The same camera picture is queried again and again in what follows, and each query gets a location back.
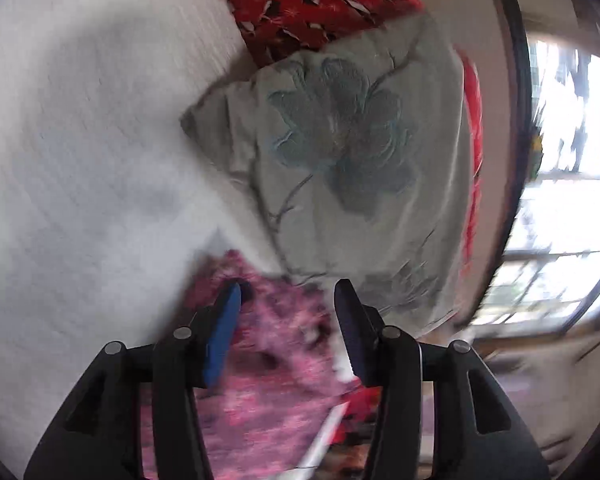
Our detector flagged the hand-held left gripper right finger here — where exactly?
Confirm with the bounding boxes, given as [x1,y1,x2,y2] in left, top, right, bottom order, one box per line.
[334,279,551,480]

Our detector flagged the white quilted bedspread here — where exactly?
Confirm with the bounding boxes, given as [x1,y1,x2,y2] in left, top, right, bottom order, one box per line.
[0,0,283,476]

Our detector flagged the purple floral garment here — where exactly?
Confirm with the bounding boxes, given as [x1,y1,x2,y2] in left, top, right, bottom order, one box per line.
[140,250,381,480]

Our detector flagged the grey floral pillow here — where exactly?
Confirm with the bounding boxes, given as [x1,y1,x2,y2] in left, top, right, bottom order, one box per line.
[180,10,473,337]

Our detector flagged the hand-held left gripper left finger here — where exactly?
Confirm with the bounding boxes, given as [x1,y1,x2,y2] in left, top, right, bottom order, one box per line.
[25,281,243,480]

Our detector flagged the window frame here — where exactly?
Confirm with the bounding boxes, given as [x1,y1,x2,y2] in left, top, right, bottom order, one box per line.
[489,0,600,338]

